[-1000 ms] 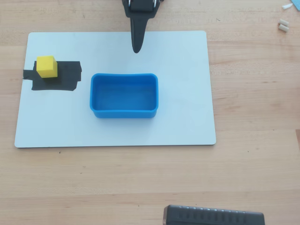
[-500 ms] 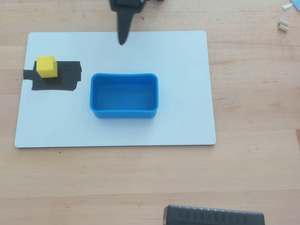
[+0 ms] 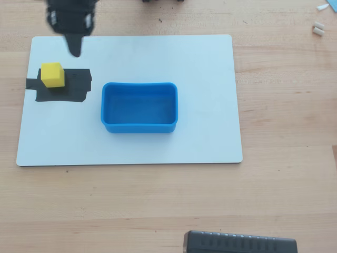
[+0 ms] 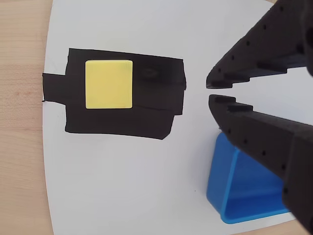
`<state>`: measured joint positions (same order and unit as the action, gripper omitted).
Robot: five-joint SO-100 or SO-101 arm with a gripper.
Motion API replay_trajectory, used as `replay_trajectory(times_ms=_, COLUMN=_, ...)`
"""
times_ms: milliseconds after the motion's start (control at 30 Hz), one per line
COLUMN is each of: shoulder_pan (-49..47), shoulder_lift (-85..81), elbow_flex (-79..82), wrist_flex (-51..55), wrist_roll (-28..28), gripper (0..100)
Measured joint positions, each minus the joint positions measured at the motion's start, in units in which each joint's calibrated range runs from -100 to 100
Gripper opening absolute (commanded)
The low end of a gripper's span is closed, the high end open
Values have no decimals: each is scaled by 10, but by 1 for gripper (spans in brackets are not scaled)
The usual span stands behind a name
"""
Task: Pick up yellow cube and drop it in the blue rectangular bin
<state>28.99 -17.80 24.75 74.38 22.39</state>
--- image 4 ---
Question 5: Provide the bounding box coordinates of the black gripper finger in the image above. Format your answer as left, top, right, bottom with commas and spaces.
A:
209, 94, 313, 235
205, 0, 313, 89

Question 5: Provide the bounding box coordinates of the yellow cube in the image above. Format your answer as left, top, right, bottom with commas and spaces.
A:
85, 59, 134, 110

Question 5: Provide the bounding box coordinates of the blue rectangular bin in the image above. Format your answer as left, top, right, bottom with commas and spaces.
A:
206, 132, 291, 225

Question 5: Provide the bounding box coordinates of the white board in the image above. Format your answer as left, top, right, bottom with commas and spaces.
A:
43, 0, 313, 235

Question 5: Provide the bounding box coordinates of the black tape patch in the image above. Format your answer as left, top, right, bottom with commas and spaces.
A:
42, 47, 187, 141

